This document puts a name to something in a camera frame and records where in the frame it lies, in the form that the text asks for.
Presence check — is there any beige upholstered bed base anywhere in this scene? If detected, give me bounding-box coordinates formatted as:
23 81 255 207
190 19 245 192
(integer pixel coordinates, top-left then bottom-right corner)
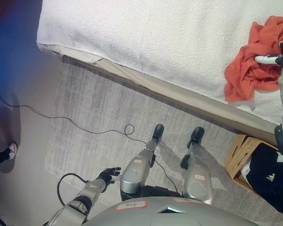
61 54 280 148

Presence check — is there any red garment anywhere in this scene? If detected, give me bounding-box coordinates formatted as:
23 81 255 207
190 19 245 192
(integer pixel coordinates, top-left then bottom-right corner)
224 15 283 103

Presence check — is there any silver left robot leg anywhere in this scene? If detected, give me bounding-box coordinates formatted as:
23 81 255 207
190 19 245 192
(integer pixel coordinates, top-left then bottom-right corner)
119 138 161 194

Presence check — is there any silver robot leg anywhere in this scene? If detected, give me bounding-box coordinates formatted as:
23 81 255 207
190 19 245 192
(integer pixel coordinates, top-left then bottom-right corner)
180 143 214 206
119 138 161 194

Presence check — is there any thin black floor cable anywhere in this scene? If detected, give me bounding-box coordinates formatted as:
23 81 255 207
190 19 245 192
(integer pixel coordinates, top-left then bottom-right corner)
0 84 180 196

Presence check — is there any bed with white blanket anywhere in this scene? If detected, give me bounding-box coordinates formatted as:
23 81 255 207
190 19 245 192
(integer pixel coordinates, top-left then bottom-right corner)
36 0 283 126

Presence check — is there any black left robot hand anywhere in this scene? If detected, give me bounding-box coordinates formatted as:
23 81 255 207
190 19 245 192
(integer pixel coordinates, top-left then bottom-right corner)
96 166 122 189

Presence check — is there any woven wicker basket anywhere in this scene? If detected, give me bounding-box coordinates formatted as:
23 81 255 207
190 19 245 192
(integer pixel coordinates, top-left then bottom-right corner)
224 134 281 192

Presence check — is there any silver robot torso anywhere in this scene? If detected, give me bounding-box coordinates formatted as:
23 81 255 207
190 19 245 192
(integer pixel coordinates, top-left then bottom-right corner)
83 185 258 226

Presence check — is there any silver right robot leg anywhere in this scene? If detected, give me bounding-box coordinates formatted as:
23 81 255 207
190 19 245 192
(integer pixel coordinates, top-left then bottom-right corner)
180 143 214 206

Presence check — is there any black left robot foot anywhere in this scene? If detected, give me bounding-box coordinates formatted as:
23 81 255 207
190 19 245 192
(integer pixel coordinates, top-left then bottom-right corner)
151 124 165 145

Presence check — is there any black right robot foot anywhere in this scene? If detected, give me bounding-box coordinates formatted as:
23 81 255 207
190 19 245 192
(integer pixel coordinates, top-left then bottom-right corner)
187 126 205 149

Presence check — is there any black robot foot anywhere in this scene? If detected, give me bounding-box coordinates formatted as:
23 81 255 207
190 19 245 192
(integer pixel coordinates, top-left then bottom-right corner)
187 126 205 149
151 124 165 145

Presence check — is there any grey carpet rug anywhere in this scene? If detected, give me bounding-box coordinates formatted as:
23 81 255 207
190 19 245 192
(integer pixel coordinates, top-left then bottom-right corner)
44 57 283 226

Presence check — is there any white sneaker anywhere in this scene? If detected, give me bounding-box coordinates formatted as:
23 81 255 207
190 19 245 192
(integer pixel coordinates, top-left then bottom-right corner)
7 142 18 160

